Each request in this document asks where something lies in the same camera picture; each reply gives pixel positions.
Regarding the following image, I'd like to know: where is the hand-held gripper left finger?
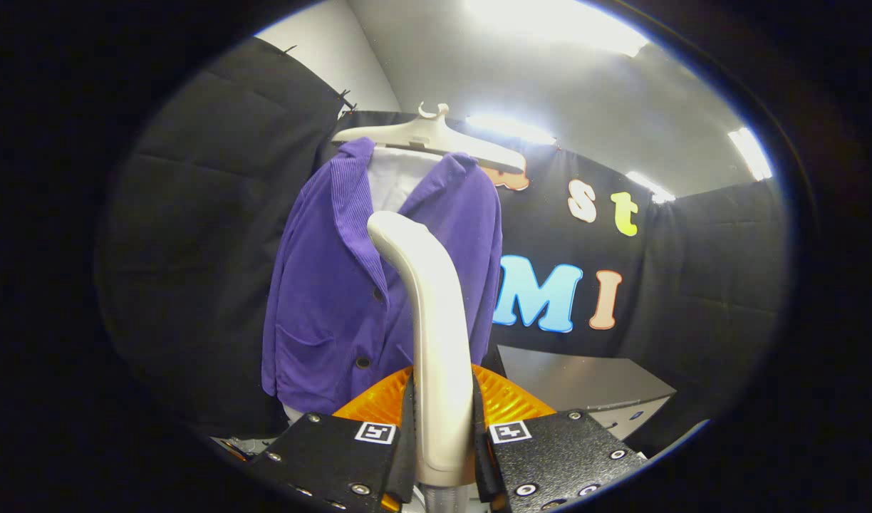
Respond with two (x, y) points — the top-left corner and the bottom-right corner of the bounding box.
(247, 366), (417, 513)

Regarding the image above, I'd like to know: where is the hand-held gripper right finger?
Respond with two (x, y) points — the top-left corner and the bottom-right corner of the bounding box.
(470, 363), (648, 513)

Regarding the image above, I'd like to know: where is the purple jacket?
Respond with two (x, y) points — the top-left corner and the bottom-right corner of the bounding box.
(261, 138), (503, 416)

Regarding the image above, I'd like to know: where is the white garment steamer head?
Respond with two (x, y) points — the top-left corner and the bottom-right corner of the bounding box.
(367, 211), (477, 489)

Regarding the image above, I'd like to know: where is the white clothes hanger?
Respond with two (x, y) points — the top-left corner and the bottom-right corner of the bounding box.
(331, 102), (526, 175)

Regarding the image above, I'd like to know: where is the grey drawer cabinet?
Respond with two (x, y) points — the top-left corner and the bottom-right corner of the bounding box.
(497, 346), (678, 440)

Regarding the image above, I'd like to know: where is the ceiling light panel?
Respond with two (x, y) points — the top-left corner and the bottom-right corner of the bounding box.
(728, 127), (774, 182)
(467, 114), (558, 147)
(625, 171), (677, 205)

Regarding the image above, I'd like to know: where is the white inner shirt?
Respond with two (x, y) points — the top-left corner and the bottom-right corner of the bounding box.
(367, 146), (442, 216)

